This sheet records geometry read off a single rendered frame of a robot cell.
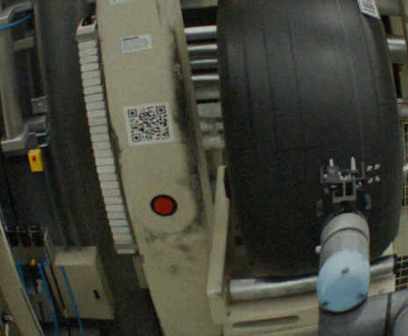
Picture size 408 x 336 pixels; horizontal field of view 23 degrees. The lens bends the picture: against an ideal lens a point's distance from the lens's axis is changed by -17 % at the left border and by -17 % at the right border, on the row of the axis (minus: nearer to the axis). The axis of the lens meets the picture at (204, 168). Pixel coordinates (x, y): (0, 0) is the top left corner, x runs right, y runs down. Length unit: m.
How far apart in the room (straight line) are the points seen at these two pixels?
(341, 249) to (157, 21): 0.59
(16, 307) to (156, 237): 0.38
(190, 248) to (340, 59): 0.53
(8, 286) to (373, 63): 0.74
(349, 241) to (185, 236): 0.66
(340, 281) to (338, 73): 0.43
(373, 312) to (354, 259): 0.11
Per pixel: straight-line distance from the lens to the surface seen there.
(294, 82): 1.63
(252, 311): 1.96
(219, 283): 1.92
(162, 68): 1.79
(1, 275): 1.74
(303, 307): 1.95
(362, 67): 1.64
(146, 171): 1.89
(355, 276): 1.30
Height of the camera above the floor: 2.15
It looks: 33 degrees down
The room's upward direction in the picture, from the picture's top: 9 degrees counter-clockwise
